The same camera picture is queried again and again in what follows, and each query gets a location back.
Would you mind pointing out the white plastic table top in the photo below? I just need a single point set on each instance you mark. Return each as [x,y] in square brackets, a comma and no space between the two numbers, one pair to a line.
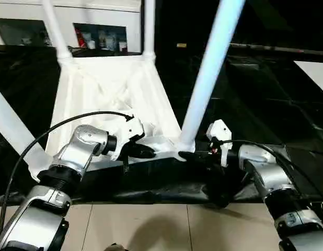
[106,83]

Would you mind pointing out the black plastic mat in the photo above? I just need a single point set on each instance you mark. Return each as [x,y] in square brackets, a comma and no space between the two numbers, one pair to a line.
[268,109]

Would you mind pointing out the grey robot body part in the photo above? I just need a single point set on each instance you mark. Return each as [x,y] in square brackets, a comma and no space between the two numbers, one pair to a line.
[115,247]

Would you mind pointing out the small white cup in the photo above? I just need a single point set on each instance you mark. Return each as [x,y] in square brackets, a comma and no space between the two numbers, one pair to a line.
[122,46]

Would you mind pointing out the small tan tape piece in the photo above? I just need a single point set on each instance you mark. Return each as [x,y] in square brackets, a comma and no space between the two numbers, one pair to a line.
[181,45]

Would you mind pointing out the red bottle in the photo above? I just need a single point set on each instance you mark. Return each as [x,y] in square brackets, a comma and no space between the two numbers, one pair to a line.
[80,39]

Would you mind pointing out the long dark metal rod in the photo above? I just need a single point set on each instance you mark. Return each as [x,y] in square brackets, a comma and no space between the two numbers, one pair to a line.
[281,50]

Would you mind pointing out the white flat board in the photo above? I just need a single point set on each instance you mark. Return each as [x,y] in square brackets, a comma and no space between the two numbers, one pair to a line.
[313,75]

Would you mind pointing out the white cabinet with glass doors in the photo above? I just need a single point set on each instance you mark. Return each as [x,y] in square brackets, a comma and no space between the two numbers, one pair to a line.
[104,10]

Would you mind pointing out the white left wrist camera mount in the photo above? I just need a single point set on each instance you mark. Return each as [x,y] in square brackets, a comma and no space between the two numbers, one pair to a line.
[132,128]

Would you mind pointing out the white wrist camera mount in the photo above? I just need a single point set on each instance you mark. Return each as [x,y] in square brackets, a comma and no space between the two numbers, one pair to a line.
[132,128]
[220,130]

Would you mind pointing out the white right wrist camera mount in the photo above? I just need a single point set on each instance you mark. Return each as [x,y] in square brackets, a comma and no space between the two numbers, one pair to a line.
[220,130]

